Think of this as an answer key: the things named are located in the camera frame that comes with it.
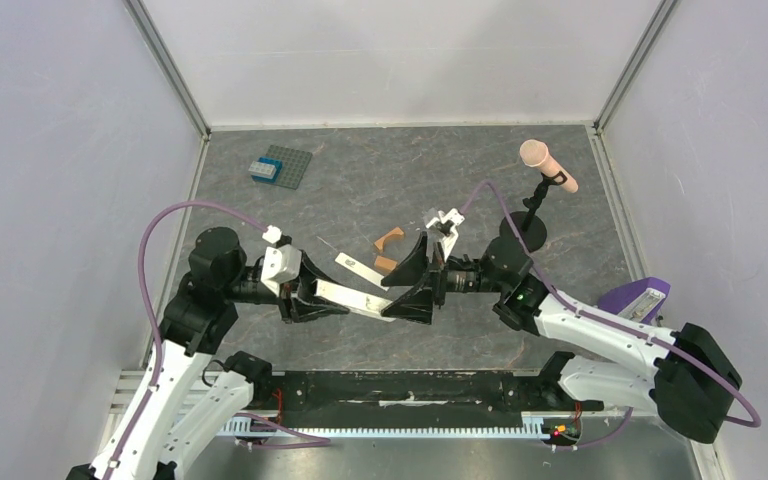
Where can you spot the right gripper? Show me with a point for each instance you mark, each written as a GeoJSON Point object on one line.
{"type": "Point", "coordinates": [437, 277]}

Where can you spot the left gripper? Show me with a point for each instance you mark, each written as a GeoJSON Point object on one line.
{"type": "Point", "coordinates": [302, 305]}

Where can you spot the white remote battery cover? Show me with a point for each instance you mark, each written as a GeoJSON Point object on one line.
{"type": "Point", "coordinates": [360, 269]}

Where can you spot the white remote control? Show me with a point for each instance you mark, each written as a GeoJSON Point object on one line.
{"type": "Point", "coordinates": [355, 301]}

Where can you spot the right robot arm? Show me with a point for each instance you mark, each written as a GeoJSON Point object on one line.
{"type": "Point", "coordinates": [682, 376]}

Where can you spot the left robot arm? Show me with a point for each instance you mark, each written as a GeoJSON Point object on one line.
{"type": "Point", "coordinates": [154, 440]}

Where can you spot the rectangular wooden block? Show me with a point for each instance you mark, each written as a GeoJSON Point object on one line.
{"type": "Point", "coordinates": [385, 265]}

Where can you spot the arched wooden block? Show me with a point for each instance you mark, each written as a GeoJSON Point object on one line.
{"type": "Point", "coordinates": [395, 234]}

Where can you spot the blue grey lego brick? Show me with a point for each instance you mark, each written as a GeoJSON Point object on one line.
{"type": "Point", "coordinates": [265, 170]}

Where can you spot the grey lego baseplate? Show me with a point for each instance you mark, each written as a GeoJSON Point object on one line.
{"type": "Point", "coordinates": [294, 164]}

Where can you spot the black microphone stand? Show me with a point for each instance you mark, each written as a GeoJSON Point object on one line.
{"type": "Point", "coordinates": [530, 227]}

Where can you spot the pink microphone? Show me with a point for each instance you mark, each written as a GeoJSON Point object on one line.
{"type": "Point", "coordinates": [535, 154]}

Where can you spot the purple plastic object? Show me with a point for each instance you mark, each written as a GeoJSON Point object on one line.
{"type": "Point", "coordinates": [638, 301]}

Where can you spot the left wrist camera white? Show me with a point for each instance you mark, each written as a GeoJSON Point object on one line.
{"type": "Point", "coordinates": [280, 265]}

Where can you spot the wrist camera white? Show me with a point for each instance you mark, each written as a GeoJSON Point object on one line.
{"type": "Point", "coordinates": [446, 224]}
{"type": "Point", "coordinates": [280, 265]}

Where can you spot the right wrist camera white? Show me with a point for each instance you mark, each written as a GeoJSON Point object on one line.
{"type": "Point", "coordinates": [446, 224]}

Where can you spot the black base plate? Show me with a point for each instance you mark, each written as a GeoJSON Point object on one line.
{"type": "Point", "coordinates": [411, 399]}

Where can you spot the white cable duct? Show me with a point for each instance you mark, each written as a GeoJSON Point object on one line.
{"type": "Point", "coordinates": [529, 428]}

